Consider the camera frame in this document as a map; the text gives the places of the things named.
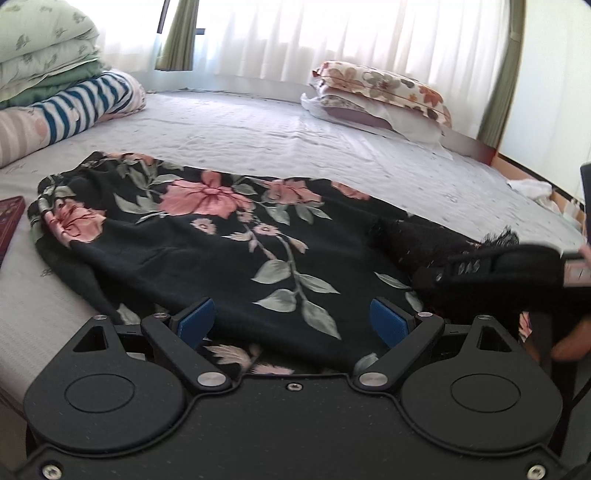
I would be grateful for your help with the pink striped cushion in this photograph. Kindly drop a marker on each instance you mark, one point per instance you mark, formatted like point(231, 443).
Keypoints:
point(21, 138)

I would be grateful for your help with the black floral pants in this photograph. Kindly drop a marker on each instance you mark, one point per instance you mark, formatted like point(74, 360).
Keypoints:
point(221, 258)

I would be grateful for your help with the striped pillow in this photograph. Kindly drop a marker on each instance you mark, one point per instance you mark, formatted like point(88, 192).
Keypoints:
point(87, 104)

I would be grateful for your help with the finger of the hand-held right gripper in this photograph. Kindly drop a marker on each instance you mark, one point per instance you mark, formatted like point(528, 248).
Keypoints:
point(455, 274)

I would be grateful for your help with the floral pillow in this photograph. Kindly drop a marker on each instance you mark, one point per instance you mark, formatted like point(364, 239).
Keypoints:
point(388, 87)

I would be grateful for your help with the light green folded quilt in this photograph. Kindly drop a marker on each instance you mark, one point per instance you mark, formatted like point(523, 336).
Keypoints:
point(41, 41)

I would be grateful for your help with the white pillow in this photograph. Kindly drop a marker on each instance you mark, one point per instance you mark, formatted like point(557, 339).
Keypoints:
point(397, 122)

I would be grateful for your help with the wooden bed frame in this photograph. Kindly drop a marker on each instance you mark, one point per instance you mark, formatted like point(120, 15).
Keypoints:
point(508, 164)

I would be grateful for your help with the white crumpled cloth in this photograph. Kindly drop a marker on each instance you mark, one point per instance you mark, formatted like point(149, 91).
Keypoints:
point(531, 188)

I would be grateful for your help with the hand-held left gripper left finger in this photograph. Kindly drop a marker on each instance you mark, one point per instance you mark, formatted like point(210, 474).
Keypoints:
point(196, 319)

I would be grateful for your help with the white sheer curtain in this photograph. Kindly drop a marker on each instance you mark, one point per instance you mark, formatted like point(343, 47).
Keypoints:
point(346, 41)

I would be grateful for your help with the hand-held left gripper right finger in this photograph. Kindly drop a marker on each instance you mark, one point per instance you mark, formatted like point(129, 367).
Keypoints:
point(390, 321)

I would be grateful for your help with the dark green folded blanket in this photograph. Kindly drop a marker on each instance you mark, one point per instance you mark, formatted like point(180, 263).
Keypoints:
point(64, 83)

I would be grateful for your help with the green curtain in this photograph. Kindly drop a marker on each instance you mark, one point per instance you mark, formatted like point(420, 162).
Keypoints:
point(178, 37)
point(503, 83)

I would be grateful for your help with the white quilted bed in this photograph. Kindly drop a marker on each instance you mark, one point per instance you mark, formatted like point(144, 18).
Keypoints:
point(286, 134)

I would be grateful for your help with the person's right hand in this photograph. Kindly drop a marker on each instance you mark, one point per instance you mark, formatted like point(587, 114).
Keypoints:
point(572, 344)

